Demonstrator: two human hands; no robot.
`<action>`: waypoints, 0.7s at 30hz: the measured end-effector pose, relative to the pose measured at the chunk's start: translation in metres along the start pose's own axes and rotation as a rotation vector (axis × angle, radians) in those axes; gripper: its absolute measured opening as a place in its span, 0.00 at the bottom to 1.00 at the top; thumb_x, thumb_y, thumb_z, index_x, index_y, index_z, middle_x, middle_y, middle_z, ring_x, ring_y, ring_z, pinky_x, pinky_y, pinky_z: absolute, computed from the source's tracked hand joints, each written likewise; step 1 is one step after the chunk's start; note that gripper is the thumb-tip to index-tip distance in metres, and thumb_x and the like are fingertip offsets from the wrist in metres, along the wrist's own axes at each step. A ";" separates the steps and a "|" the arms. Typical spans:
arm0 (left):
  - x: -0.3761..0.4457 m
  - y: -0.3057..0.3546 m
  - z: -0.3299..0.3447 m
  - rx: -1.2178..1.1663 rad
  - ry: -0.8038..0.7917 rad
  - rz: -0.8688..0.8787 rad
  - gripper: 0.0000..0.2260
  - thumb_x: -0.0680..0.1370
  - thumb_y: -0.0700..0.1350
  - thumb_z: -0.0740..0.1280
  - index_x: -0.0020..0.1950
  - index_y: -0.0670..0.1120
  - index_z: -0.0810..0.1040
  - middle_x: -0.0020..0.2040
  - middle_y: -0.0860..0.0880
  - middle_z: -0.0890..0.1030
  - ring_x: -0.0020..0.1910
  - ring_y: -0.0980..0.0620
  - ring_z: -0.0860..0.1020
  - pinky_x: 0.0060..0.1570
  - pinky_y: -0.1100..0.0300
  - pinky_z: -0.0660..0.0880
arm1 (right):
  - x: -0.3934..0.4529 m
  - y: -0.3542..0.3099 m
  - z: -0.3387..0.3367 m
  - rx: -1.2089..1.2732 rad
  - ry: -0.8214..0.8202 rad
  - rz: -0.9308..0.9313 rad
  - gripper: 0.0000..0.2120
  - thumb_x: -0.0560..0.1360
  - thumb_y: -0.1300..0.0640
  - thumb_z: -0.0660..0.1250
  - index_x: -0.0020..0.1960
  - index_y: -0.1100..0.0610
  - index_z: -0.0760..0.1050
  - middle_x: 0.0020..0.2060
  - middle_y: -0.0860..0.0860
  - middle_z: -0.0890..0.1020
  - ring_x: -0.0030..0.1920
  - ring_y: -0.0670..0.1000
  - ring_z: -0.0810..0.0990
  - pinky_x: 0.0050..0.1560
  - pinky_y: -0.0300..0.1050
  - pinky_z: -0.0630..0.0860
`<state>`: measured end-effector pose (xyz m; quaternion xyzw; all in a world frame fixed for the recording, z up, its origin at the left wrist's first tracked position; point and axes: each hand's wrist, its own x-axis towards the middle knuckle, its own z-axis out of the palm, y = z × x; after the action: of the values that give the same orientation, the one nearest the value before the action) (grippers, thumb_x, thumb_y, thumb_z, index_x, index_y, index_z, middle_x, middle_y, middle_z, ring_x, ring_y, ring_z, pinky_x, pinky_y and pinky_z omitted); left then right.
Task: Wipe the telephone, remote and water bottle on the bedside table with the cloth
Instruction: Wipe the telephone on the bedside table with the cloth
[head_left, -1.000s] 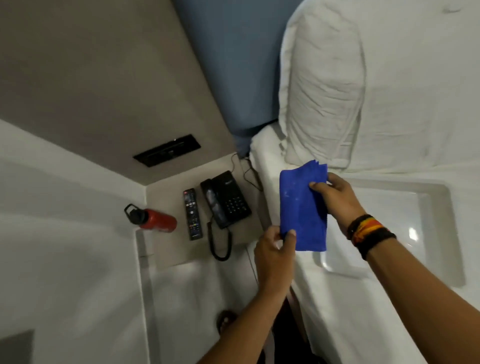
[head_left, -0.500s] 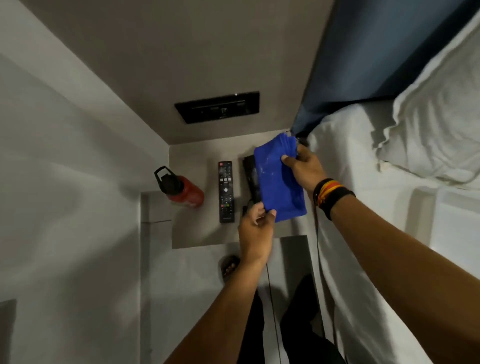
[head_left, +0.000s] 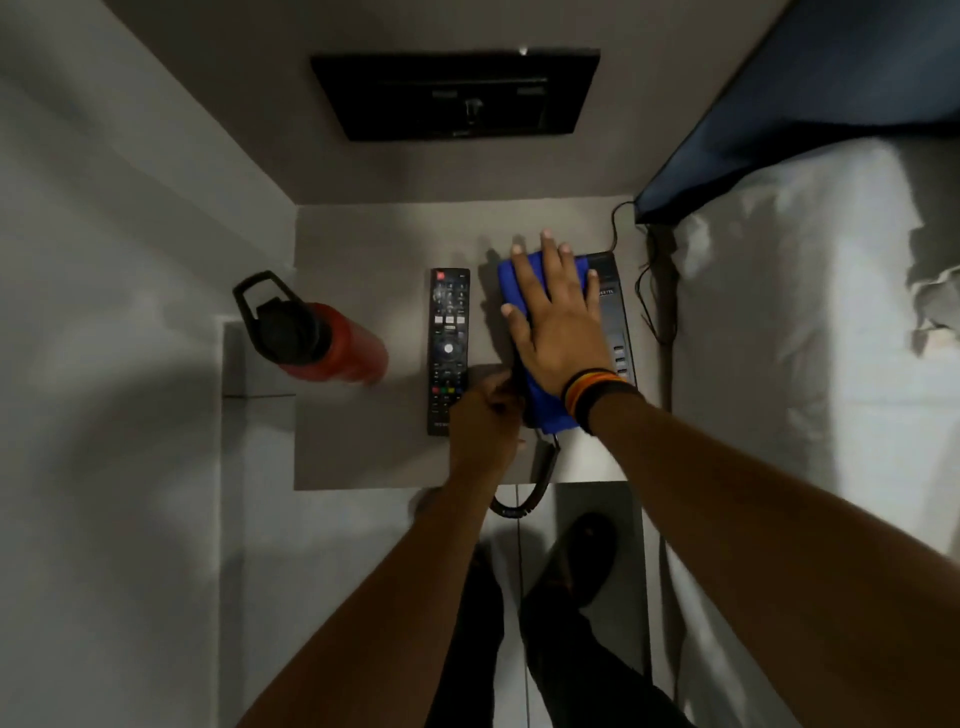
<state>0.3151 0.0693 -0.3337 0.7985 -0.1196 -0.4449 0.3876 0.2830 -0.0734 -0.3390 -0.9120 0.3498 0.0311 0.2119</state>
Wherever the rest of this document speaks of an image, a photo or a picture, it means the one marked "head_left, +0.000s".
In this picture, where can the person's left hand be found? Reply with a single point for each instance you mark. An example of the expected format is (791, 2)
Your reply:
(480, 435)

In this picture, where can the person's right hand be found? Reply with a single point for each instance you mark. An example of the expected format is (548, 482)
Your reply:
(559, 330)

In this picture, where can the person's left fingers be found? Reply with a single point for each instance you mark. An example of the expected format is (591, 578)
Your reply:
(504, 394)

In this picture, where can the person's right middle finger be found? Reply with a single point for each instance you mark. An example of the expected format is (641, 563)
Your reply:
(552, 266)

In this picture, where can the person's right thumb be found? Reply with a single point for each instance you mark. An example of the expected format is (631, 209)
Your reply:
(516, 319)

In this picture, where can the person's right little finger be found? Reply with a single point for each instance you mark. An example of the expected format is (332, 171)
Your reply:
(592, 292)

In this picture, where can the blue cleaning cloth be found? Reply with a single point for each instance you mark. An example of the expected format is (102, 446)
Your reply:
(514, 281)

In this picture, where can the black telephone handset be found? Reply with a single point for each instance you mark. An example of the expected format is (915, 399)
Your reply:
(545, 441)

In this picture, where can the person's right forearm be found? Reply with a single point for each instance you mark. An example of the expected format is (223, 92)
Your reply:
(765, 547)

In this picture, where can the person's left forearm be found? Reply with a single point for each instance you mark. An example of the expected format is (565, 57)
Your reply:
(390, 615)

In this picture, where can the black telephone base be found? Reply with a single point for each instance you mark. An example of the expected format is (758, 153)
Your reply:
(616, 315)

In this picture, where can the black remote control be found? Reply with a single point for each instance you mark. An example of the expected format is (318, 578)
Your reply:
(448, 349)

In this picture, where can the orange striped wristband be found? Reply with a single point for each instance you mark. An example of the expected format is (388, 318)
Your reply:
(589, 384)

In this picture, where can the black wristband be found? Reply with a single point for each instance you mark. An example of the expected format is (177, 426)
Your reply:
(609, 401)

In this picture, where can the red water bottle black lid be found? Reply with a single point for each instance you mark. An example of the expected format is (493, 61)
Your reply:
(337, 349)

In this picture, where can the white bedding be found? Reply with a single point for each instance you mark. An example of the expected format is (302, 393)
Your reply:
(810, 337)

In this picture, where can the black trousers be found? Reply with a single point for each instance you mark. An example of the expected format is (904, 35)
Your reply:
(577, 660)

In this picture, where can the black wall panel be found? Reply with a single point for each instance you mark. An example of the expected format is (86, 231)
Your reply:
(450, 94)

